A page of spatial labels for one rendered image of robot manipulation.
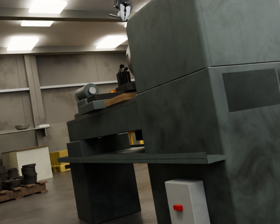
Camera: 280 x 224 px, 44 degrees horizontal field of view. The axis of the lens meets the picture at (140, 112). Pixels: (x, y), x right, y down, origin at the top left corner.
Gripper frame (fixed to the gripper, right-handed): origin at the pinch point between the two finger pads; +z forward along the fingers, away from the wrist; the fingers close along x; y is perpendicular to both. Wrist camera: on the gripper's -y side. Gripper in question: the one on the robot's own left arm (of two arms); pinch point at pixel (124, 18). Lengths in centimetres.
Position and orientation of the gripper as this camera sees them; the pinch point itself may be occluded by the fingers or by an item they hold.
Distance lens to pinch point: 193.2
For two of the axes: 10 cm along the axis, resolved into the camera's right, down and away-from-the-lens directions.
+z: -0.2, 9.8, -1.9
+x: -8.8, -1.1, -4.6
